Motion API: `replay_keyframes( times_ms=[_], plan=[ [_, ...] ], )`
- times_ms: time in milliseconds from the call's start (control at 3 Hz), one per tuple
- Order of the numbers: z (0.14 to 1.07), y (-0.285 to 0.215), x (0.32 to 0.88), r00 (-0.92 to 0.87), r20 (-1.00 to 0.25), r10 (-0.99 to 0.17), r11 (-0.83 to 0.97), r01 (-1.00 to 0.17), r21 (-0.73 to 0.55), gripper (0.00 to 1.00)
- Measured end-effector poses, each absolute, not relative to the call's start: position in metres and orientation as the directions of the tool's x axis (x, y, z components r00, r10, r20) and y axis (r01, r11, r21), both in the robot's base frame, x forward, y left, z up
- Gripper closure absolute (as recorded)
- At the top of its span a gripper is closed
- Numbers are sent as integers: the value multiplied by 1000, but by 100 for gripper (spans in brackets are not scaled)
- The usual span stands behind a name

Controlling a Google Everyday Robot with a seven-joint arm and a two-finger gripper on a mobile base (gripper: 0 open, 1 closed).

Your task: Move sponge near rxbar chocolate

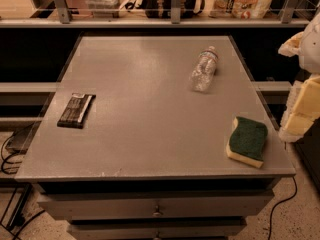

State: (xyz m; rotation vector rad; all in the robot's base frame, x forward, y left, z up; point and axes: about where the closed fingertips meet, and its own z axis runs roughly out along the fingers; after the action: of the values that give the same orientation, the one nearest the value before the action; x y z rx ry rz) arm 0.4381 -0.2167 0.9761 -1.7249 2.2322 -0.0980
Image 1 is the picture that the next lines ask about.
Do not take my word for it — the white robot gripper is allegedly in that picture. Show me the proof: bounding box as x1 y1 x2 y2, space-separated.
278 13 320 142

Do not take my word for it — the green and yellow sponge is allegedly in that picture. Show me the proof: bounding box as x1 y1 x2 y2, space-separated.
226 116 268 168

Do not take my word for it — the rxbar chocolate bar wrapper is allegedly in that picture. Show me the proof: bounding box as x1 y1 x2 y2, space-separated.
57 93 96 129

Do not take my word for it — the snack bag on shelf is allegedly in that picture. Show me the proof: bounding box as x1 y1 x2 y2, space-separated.
210 0 272 19

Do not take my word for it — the clear plastic water bottle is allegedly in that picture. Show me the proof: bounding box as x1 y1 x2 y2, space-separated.
190 46 219 92

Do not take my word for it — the grey upper drawer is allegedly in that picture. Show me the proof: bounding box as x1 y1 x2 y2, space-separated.
38 190 274 221

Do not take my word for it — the grey drawer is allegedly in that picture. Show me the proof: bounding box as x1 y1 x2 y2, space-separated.
67 217 246 240
38 190 274 221

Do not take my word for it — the black backpack on shelf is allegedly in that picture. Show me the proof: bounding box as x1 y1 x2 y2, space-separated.
125 0 205 19

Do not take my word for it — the grey lower drawer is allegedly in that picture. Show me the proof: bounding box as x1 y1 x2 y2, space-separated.
67 217 246 240

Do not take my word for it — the grey metal shelf rail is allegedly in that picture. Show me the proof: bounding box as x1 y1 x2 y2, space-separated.
0 0 319 28

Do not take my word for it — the black floor cable right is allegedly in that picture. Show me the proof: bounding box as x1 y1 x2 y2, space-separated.
267 176 299 240

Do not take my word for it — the black floor cables left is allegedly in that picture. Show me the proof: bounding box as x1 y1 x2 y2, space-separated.
0 123 46 240

